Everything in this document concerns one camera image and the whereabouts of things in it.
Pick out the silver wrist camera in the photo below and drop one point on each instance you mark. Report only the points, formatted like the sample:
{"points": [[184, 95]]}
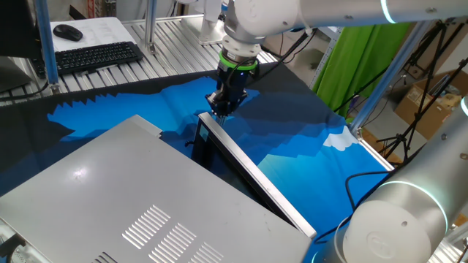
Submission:
{"points": [[212, 99]]}

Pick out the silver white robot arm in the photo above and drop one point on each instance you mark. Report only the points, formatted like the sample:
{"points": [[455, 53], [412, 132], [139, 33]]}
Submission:
{"points": [[402, 219]]}

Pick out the black computer mouse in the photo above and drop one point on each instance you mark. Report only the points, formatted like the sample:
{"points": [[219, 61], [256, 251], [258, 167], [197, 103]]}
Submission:
{"points": [[67, 32]]}

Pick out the slanted blue aluminium post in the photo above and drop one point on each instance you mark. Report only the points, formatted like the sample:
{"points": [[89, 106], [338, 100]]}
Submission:
{"points": [[387, 76]]}

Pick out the white mouse pad sheet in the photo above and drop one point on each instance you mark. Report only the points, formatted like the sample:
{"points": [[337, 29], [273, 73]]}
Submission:
{"points": [[106, 31]]}

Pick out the blue taped frame post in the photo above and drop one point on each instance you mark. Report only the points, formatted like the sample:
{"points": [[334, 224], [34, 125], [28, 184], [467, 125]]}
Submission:
{"points": [[47, 44]]}

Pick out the silver microwave housing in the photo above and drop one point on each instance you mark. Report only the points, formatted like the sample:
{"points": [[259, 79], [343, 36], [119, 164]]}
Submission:
{"points": [[128, 190]]}

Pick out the black computer keyboard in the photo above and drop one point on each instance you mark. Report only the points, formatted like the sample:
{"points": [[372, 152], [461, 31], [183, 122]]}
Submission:
{"points": [[91, 56]]}

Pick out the blue mountain print tablecloth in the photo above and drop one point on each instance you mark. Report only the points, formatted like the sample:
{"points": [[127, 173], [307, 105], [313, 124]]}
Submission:
{"points": [[292, 164]]}

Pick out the bare aluminium frame post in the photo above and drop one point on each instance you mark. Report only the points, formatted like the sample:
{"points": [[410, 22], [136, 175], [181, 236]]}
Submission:
{"points": [[150, 25]]}

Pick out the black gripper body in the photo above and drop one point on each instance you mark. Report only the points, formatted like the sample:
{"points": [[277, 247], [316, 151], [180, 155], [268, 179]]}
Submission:
{"points": [[232, 82]]}

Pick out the white pedestal stand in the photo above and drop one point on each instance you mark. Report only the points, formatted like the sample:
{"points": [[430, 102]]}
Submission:
{"points": [[208, 31]]}

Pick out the microwave door with steel edge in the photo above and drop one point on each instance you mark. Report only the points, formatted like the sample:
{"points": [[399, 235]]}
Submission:
{"points": [[252, 175]]}

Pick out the black camera tripod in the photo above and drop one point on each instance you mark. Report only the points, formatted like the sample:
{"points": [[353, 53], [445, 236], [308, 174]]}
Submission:
{"points": [[420, 109]]}

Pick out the white metal shelf rack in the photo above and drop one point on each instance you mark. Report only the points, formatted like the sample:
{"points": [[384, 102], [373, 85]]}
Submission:
{"points": [[327, 55]]}

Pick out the red white striped pole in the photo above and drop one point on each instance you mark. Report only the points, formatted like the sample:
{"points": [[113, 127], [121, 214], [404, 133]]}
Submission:
{"points": [[91, 8]]}

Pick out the brown cardboard box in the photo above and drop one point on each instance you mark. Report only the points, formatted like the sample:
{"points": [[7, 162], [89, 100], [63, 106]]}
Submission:
{"points": [[428, 113]]}

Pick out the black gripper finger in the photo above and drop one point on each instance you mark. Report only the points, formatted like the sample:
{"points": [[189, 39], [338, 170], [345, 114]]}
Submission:
{"points": [[218, 114], [227, 114]]}

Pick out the green fabric curtain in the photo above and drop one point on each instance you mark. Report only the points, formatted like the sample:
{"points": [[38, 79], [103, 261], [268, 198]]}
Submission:
{"points": [[358, 62]]}

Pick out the black computer monitor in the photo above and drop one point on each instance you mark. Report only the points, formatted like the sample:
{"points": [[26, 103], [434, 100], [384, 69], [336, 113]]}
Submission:
{"points": [[16, 29]]}

